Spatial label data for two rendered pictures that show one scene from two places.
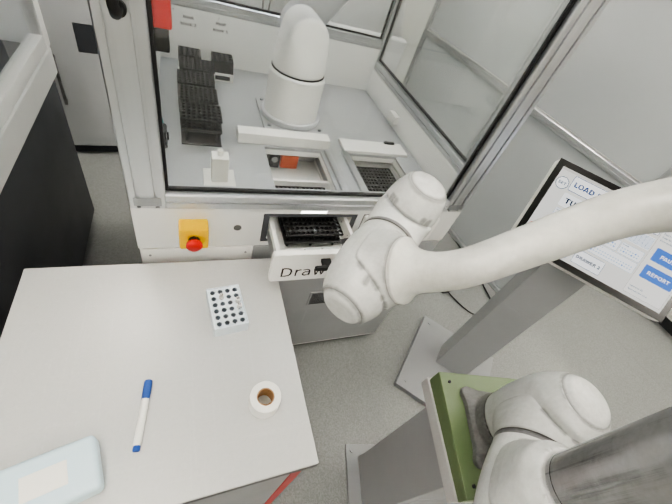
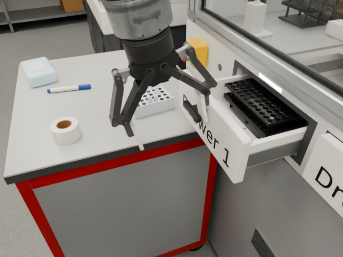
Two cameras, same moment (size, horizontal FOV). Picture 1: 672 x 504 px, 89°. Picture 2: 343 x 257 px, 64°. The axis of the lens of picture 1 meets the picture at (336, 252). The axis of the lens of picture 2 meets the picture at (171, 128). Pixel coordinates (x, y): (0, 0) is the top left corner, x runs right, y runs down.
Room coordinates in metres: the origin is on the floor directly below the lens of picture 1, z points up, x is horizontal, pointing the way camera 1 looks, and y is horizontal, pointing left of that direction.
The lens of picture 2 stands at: (0.68, -0.47, 1.23)
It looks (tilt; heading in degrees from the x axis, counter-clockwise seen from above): 38 degrees down; 102
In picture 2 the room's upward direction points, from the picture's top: straight up
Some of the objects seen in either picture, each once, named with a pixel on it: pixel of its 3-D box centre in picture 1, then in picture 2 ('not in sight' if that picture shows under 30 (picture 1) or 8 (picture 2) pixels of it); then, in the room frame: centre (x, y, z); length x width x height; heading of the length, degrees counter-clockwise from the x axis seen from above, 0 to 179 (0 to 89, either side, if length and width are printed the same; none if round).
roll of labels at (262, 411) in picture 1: (264, 399); (65, 130); (0.29, 0.02, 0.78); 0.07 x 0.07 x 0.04
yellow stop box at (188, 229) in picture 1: (193, 234); (195, 53); (0.58, 0.37, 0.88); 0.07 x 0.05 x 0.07; 123
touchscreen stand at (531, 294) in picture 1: (502, 324); not in sight; (1.06, -0.80, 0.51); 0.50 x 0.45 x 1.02; 167
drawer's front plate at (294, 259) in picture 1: (321, 264); (207, 119); (0.65, 0.02, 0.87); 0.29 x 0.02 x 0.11; 123
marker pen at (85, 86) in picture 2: (142, 413); (69, 88); (0.18, 0.24, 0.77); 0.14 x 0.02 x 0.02; 26
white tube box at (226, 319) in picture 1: (226, 309); (149, 101); (0.46, 0.21, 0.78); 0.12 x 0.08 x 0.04; 39
